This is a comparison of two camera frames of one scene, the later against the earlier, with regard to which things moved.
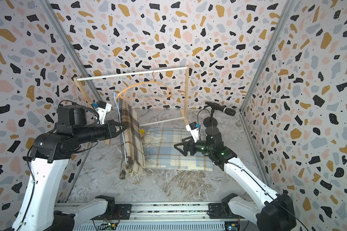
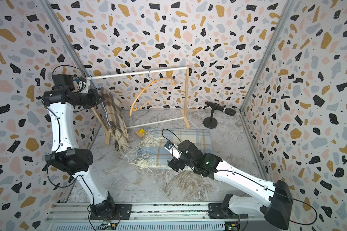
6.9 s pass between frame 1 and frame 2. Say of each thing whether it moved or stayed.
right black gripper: moved
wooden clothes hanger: moved
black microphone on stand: stayed
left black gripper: moved
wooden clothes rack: stayed
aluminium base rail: stayed
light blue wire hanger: moved
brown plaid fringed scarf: moved
